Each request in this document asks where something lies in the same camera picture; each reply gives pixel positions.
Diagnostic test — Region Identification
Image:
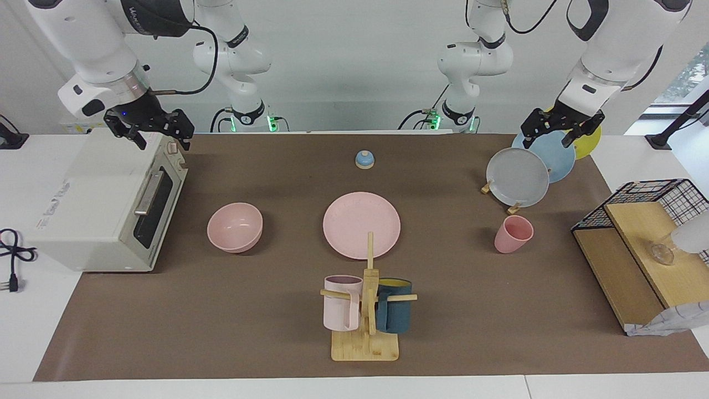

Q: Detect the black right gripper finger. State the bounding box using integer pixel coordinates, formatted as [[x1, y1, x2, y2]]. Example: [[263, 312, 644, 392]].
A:
[[166, 110, 196, 151], [104, 110, 147, 151]]

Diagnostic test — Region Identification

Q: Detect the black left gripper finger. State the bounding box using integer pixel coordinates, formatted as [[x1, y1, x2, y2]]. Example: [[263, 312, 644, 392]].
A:
[[562, 110, 605, 148], [521, 108, 549, 149]]

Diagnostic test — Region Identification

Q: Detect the pink bowl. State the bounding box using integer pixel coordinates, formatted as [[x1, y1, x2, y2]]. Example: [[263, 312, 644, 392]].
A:
[[207, 202, 264, 254]]

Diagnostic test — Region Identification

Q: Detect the pink cup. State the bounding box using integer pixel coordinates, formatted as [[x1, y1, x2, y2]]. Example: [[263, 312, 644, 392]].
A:
[[494, 215, 535, 254]]

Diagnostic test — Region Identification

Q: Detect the yellow plate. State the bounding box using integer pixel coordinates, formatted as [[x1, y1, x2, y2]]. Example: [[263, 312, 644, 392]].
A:
[[546, 106, 602, 160]]

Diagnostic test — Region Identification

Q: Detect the light blue plate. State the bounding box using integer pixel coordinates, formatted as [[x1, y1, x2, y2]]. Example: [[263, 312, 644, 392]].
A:
[[511, 131, 576, 183]]

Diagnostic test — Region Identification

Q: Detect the grey plate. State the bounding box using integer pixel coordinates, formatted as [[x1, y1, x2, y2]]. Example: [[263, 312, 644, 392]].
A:
[[486, 147, 550, 208]]

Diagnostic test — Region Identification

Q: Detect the white toaster oven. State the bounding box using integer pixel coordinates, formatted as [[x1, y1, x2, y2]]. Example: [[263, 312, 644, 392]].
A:
[[28, 129, 189, 273]]

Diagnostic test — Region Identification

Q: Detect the wooden plate rack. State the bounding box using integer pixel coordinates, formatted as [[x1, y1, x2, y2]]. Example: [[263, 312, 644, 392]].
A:
[[481, 180, 521, 216]]

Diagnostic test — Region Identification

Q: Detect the black desk clamp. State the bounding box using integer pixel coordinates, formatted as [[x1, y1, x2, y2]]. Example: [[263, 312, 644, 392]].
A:
[[0, 114, 29, 150]]

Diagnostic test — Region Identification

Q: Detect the clear glass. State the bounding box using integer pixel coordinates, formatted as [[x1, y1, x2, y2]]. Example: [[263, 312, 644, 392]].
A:
[[645, 233, 679, 265]]

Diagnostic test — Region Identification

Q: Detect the white translucent bottle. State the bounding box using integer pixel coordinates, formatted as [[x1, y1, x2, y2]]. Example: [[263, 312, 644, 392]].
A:
[[670, 213, 709, 254]]

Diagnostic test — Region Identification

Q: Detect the brown table mat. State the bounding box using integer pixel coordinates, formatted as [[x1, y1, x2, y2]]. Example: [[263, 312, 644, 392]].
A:
[[33, 133, 709, 382]]

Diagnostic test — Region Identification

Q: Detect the pink plate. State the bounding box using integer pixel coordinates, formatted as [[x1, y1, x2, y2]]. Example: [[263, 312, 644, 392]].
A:
[[323, 192, 401, 260]]

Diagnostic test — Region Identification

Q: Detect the white checked cloth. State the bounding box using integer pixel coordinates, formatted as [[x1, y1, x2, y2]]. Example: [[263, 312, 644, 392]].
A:
[[626, 301, 709, 337]]

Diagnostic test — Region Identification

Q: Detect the dark teal mug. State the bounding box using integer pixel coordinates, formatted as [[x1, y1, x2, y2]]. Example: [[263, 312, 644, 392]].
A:
[[376, 278, 413, 334]]

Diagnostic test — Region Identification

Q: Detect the pink mug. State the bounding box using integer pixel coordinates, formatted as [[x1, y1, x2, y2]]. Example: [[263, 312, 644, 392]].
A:
[[323, 275, 364, 332]]

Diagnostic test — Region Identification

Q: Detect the wooden mug tree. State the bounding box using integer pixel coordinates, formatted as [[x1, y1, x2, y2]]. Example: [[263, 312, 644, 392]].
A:
[[320, 232, 418, 362]]

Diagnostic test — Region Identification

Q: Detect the black right base cable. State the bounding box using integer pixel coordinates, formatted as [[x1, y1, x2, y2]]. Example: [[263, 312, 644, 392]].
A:
[[209, 108, 234, 134]]

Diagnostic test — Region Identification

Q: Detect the black base cable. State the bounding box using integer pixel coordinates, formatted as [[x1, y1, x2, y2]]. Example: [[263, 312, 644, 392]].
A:
[[399, 83, 450, 131], [209, 108, 234, 134]]

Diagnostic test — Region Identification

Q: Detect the black wire basket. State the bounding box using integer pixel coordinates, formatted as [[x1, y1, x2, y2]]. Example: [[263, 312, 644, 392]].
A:
[[572, 178, 709, 267]]

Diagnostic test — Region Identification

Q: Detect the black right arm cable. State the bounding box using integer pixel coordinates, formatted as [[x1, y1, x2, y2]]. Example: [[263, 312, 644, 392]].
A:
[[150, 22, 219, 96]]

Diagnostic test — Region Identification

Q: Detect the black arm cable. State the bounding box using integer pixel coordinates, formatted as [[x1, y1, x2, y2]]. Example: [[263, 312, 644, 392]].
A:
[[501, 0, 664, 92], [150, 22, 219, 96]]

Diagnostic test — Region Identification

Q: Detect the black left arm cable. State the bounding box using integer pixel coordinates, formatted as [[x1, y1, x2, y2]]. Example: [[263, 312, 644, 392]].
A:
[[501, 0, 664, 92]]

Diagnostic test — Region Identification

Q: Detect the black left base cable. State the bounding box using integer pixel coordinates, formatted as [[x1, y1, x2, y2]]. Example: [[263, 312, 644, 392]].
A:
[[399, 83, 450, 131]]

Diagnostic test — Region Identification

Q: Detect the black power cable with plug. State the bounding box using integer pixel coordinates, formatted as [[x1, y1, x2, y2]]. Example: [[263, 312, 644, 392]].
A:
[[0, 228, 38, 293]]

